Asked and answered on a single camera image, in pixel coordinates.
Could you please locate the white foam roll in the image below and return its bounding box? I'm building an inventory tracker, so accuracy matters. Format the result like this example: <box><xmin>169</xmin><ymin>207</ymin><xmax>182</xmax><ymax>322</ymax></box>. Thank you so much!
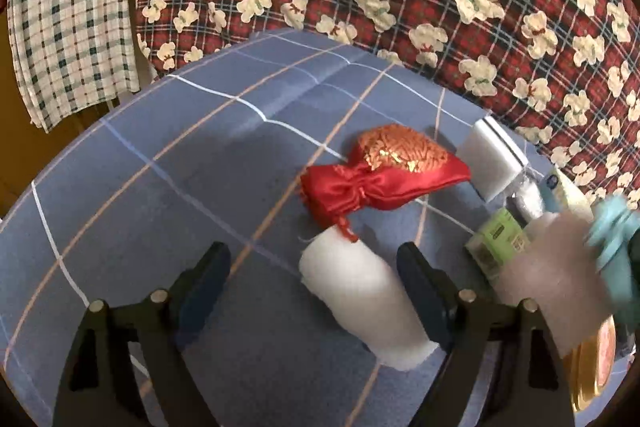
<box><xmin>298</xmin><ymin>227</ymin><xmax>437</xmax><ymax>372</ymax></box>

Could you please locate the pink knitted cloth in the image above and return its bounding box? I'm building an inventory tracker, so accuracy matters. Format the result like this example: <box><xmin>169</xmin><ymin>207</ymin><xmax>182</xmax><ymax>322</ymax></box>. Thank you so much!
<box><xmin>492</xmin><ymin>212</ymin><xmax>614</xmax><ymax>357</ymax></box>

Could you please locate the green white checked cloth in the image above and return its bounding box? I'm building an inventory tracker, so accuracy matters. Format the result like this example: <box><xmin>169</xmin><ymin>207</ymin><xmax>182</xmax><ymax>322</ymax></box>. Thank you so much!
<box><xmin>8</xmin><ymin>0</ymin><xmax>140</xmax><ymax>132</ymax></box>

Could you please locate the white tissue pack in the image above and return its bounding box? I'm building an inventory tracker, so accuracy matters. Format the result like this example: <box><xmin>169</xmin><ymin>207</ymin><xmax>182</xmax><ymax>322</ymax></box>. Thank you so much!
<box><xmin>538</xmin><ymin>168</ymin><xmax>593</xmax><ymax>221</ymax></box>

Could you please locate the blue plaid tablecloth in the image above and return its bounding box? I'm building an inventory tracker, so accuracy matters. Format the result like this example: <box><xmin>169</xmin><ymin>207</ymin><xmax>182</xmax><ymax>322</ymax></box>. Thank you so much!
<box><xmin>1</xmin><ymin>30</ymin><xmax>484</xmax><ymax>426</ymax></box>

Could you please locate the green pocket tissue pack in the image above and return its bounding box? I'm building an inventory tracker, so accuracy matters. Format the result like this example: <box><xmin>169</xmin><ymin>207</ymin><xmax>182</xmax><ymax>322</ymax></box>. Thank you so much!
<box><xmin>465</xmin><ymin>208</ymin><xmax>529</xmax><ymax>282</ymax></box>

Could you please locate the white black melamine sponge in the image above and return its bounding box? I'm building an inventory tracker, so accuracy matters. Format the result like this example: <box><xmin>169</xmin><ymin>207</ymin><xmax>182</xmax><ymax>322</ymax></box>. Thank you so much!
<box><xmin>457</xmin><ymin>116</ymin><xmax>528</xmax><ymax>202</ymax></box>

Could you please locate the teal soft object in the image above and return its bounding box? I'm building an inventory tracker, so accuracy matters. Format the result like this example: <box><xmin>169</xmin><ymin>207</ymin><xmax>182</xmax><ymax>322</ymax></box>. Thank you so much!
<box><xmin>586</xmin><ymin>196</ymin><xmax>639</xmax><ymax>329</ymax></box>

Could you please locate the clear plastic swab bag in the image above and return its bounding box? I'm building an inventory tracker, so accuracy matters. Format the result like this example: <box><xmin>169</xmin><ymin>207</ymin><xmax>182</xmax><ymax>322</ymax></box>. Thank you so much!
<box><xmin>506</xmin><ymin>172</ymin><xmax>544</xmax><ymax>225</ymax></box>

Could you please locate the red satin drawstring pouch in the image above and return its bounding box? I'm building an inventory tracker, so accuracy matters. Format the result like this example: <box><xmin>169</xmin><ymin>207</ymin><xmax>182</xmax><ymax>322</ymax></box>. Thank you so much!
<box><xmin>300</xmin><ymin>124</ymin><xmax>471</xmax><ymax>243</ymax></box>

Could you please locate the pink gold tin lid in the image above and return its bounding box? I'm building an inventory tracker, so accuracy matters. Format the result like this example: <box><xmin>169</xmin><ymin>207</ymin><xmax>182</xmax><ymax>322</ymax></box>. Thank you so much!
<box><xmin>563</xmin><ymin>317</ymin><xmax>616</xmax><ymax>413</ymax></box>

